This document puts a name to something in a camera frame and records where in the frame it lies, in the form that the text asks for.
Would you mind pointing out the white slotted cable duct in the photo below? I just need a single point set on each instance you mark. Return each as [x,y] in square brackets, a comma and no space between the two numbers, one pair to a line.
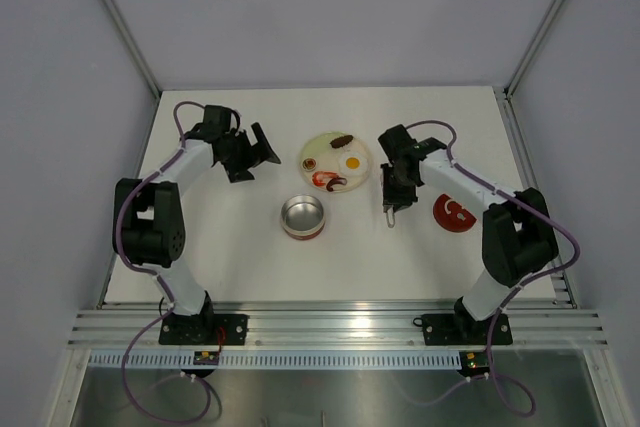
[279,360]

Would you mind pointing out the right side aluminium rail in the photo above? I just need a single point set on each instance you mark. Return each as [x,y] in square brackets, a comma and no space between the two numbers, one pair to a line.
[532,195]

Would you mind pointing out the right aluminium frame post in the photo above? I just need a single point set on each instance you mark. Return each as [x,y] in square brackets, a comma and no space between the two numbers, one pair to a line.
[551,15]

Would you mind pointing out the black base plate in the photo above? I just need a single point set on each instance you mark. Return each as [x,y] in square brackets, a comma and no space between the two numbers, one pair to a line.
[228,329]
[448,329]

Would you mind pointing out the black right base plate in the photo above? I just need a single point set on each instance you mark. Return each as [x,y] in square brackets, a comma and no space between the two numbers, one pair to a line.
[448,329]

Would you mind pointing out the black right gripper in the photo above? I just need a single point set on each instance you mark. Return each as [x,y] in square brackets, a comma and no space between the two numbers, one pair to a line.
[389,196]

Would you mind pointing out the dark red toy octopus tentacle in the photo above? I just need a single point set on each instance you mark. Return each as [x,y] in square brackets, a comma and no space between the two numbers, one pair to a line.
[336,184]

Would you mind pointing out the toy noodle bowl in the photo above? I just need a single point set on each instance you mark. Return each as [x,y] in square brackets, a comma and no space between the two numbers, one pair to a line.
[309,164]

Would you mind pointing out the brown toy sea cucumber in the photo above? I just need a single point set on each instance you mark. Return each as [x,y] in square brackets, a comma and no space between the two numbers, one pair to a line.
[342,141]

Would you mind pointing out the red lunch box lid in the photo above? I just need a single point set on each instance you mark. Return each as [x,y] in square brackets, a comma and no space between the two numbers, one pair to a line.
[451,216]

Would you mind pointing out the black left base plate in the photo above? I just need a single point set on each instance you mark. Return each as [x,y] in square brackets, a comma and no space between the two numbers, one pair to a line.
[228,329]

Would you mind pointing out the left aluminium frame post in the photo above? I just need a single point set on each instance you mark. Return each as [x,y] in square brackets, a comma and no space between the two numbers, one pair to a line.
[130,44]

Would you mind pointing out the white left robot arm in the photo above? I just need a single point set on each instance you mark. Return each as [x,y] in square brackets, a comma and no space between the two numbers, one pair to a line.
[149,232]

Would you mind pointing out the aluminium front rail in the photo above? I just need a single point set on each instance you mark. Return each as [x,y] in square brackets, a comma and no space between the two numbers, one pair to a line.
[376,325]

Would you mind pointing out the toy fried egg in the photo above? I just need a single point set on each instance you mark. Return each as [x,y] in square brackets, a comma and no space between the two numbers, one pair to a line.
[353,163]

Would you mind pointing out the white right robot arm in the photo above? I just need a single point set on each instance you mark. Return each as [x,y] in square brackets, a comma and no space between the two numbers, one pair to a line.
[517,235]

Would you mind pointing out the aluminium rail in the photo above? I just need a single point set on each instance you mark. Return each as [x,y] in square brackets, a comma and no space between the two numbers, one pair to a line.
[376,325]
[532,195]

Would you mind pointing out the red steel lunch box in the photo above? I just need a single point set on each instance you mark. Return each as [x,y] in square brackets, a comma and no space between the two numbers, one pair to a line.
[302,217]

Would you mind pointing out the orange toy shrimp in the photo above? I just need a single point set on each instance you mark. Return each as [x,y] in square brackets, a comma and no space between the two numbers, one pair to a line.
[321,178]

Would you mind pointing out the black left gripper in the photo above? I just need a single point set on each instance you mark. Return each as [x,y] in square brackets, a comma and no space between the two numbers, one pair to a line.
[253,156]

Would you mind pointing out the aluminium frame post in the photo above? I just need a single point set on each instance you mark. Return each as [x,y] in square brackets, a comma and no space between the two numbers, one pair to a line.
[551,15]
[130,44]

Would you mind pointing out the pink cat paw tongs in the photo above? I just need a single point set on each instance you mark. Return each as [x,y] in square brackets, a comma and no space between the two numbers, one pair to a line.
[390,218]

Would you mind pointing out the cream green round plate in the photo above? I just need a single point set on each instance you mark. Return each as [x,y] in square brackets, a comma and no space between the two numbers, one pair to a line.
[327,158]

